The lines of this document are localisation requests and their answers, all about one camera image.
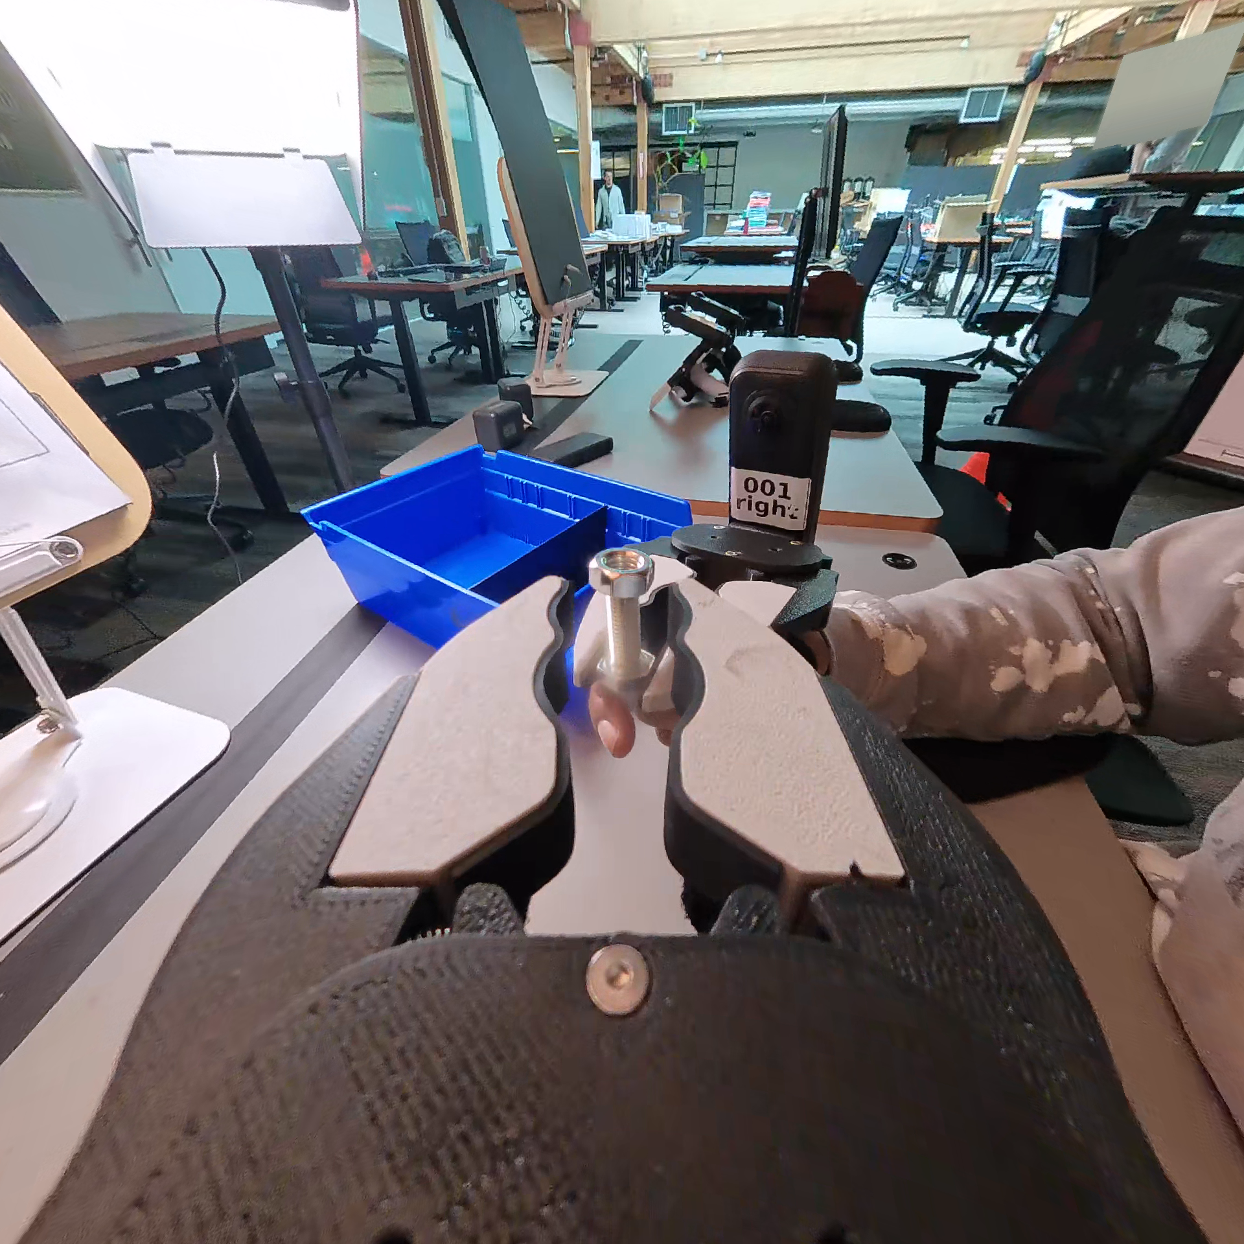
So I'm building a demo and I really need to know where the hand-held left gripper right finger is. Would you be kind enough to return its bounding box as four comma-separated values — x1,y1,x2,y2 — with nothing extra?
663,582,911,927

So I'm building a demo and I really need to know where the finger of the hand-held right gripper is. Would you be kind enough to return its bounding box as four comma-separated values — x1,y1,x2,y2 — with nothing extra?
570,594,616,701
638,560,687,743

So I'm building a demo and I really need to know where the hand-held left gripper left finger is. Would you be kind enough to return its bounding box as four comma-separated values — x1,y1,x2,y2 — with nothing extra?
327,576,579,921

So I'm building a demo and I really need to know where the silver hex bolt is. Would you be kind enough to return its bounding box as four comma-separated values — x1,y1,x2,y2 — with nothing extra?
597,588,650,693

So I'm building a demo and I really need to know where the silver hex nut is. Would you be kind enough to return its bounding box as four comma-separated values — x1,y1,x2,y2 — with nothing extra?
588,546,659,598

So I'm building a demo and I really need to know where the blue plastic bin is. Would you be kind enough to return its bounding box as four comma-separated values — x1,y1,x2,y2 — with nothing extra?
302,447,695,649

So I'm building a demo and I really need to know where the person's right forearm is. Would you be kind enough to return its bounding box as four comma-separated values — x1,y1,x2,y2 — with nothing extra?
826,509,1244,752

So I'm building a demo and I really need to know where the person's right hand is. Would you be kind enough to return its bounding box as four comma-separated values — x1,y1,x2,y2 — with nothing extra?
589,684,650,760

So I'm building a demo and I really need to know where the black and white device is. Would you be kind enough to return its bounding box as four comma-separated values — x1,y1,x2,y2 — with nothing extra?
662,302,746,412

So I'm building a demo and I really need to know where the black flat device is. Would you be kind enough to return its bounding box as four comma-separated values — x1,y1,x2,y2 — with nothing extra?
526,432,616,469

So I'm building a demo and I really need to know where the black computer monitor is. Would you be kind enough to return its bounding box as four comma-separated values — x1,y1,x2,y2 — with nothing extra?
813,108,853,264

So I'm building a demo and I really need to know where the wooden board stand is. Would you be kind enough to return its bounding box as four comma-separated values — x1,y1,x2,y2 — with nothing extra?
496,156,616,400

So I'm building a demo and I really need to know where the small black box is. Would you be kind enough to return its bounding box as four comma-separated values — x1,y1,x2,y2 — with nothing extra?
472,379,538,455

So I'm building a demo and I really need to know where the black mesh office chair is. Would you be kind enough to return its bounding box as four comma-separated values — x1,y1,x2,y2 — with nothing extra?
871,204,1244,569

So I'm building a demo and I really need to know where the instruction sheet stand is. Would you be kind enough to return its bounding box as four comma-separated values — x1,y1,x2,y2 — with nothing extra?
0,302,231,954

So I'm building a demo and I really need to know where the wooden desk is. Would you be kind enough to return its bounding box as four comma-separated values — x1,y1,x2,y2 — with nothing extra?
321,264,518,430
21,311,293,517

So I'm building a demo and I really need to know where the black flat panel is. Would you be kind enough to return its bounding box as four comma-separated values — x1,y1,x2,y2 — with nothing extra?
438,0,594,313

